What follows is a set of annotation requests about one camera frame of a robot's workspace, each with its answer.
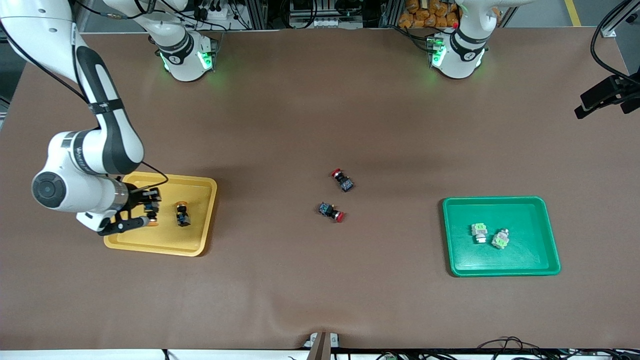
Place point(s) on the silver aluminium frame profile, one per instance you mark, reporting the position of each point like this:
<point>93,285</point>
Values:
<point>620,20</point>

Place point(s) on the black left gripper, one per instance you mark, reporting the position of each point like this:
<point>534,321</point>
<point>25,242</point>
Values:
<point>601,91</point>

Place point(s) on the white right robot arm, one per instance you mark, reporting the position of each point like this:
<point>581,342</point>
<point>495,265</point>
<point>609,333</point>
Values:
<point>40,40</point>

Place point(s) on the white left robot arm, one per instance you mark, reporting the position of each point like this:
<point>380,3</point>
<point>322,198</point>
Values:
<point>457,55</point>

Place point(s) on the grey electronics box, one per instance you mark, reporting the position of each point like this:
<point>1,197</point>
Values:
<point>325,22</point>

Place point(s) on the white power strip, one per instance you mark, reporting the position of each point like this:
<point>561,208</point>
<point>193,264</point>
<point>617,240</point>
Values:
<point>220,17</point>

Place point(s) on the yellow plastic tray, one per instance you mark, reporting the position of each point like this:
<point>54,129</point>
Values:
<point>200,237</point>

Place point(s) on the orange packaged items pile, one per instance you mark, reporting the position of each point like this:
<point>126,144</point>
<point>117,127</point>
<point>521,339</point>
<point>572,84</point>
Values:
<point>420,15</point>

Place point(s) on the brown table mat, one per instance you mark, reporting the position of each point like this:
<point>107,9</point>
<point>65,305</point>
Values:
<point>320,290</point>

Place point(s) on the green push button switch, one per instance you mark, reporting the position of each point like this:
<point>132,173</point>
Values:
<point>479,231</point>
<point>500,239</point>

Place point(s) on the red mushroom push button switch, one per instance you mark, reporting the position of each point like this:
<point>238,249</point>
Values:
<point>331,211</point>
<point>343,181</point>

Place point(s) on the metal mounting bracket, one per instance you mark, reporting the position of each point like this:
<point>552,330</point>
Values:
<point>322,347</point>

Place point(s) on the yellow mushroom push button switch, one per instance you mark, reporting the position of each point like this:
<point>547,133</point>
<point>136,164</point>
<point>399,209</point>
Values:
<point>183,216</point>
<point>151,214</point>

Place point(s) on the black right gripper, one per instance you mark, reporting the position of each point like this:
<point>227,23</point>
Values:
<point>133,196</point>

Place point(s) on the green plastic tray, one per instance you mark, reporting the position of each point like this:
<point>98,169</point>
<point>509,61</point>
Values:
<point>530,220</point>

